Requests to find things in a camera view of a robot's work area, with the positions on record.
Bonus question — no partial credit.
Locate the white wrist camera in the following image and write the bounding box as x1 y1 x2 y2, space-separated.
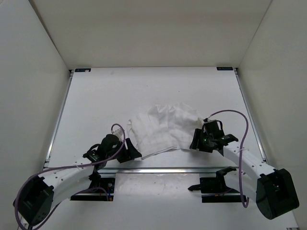
203 115 213 125
111 128 125 142

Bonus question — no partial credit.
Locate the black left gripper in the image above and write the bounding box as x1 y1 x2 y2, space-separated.
107 137 142 163

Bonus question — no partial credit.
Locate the aluminium table edge rail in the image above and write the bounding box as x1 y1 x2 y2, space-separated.
97 167 243 175

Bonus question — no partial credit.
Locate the corner table label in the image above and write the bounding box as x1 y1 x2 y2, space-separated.
216 67 233 71
74 68 91 72

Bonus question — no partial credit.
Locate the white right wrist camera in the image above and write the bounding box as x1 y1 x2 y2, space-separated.
203 115 213 125

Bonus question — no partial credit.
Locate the left corner table label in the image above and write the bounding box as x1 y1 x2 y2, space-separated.
74 68 91 72

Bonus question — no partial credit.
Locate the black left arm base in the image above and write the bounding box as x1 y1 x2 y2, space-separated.
70 174 116 202

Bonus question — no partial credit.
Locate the white front cover board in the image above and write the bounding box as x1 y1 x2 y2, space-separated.
43 173 298 230

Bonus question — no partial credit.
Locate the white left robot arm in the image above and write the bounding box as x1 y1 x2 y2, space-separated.
13 134 142 226

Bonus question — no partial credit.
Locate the white pleated skirt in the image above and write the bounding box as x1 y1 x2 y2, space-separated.
127 103 203 160

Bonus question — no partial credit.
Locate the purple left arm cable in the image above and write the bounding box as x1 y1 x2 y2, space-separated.
14 123 127 228

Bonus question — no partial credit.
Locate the right corner table label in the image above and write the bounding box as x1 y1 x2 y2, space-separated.
216 67 233 71

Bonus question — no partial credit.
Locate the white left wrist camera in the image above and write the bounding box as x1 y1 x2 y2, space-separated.
111 128 125 142

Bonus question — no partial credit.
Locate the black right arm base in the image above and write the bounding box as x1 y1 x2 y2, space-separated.
188 166 241 203

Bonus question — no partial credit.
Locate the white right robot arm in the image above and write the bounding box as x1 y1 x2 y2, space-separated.
188 119 299 219

